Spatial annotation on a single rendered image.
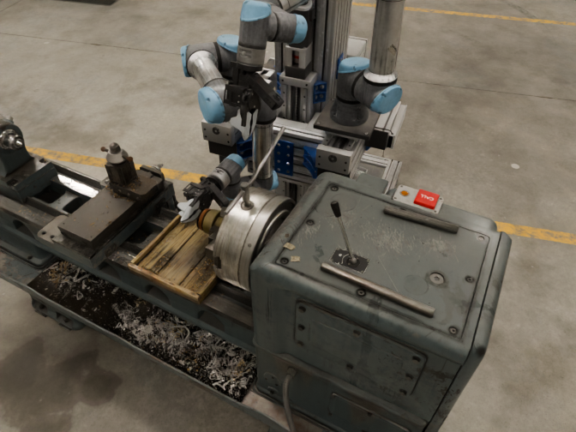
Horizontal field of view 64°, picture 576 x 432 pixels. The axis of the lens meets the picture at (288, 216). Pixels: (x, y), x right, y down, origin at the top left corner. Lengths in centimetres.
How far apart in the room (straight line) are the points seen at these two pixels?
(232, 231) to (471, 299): 65
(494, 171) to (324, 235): 267
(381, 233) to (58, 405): 182
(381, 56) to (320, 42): 40
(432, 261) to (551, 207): 247
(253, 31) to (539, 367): 216
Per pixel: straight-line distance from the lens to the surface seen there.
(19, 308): 297
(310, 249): 118
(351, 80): 172
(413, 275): 117
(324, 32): 190
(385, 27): 155
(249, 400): 175
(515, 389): 262
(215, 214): 147
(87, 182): 218
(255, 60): 126
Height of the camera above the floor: 214
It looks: 44 degrees down
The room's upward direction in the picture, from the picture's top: 1 degrees clockwise
